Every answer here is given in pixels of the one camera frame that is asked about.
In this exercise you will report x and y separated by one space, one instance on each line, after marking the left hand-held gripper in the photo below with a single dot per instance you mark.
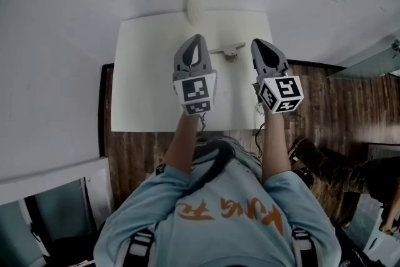
195 89

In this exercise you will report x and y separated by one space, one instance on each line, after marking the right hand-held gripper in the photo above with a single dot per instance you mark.
289 87

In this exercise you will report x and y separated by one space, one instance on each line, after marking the person's left forearm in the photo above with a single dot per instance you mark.
181 144

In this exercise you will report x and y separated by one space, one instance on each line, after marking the person's right forearm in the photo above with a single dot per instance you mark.
275 147

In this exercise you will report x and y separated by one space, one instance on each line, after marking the frosted glass door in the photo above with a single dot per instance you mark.
368 67

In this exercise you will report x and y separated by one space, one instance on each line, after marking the light blue printed t-shirt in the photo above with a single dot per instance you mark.
150 206

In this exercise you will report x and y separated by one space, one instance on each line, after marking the black framed glass door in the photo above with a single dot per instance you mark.
56 206

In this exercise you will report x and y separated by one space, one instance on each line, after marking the white floor appliance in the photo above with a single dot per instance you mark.
375 245

